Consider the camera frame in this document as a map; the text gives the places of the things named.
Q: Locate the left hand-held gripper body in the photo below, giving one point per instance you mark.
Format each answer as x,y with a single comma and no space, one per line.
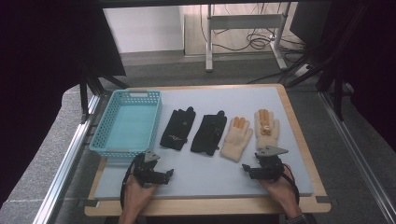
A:
146,171

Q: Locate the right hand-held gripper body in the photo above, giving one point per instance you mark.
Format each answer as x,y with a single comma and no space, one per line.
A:
271,166

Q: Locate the black tripod legs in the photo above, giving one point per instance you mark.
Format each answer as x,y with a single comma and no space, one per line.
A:
84,99
337,93

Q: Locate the aluminium rail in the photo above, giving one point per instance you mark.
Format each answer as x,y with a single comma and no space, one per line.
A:
65,168
358,158

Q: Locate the dark curtain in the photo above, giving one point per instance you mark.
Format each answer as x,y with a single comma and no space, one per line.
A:
40,62
367,56

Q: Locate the wooden table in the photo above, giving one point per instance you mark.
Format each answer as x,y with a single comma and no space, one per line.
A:
202,207

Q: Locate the cream glove with orange patch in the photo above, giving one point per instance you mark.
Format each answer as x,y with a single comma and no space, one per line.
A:
266,137

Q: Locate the person's left hand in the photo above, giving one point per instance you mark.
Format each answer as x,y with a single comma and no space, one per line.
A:
135,196

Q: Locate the light blue plastic basket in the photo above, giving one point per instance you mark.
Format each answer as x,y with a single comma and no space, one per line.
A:
130,127

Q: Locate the black glove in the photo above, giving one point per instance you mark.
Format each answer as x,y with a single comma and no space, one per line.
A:
177,129
209,133

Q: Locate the cream knit glove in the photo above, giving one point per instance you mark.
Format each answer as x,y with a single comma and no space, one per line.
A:
236,138

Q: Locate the person's right hand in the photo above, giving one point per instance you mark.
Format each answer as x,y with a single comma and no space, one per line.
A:
285,194

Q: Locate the white metal stand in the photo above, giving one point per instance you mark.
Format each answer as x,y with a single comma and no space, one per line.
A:
246,21

